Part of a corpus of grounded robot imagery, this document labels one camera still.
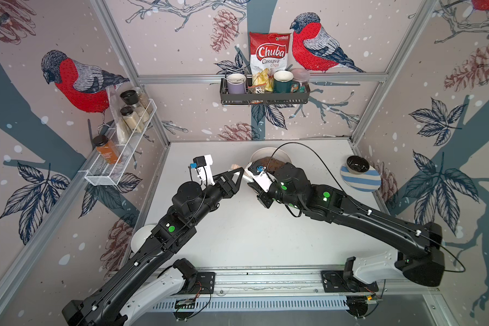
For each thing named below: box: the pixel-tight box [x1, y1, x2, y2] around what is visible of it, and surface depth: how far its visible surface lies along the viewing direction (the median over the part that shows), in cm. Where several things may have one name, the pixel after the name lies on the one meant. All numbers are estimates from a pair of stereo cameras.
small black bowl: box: [346, 155, 370, 175], surface depth 106 cm
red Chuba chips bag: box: [249, 31, 292, 93], surface depth 81 cm
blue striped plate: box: [340, 164, 382, 193], surface depth 105 cm
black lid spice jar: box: [120, 105, 145, 134], surface depth 78 cm
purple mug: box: [226, 72, 247, 95], surface depth 84 cm
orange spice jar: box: [92, 134, 121, 165], surface depth 68 cm
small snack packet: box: [247, 83, 267, 95], surface depth 87 cm
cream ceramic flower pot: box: [250, 146, 293, 174], surface depth 100 cm
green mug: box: [273, 69, 301, 94], surface depth 85 cm
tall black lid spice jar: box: [119, 89, 150, 123], surface depth 82 cm
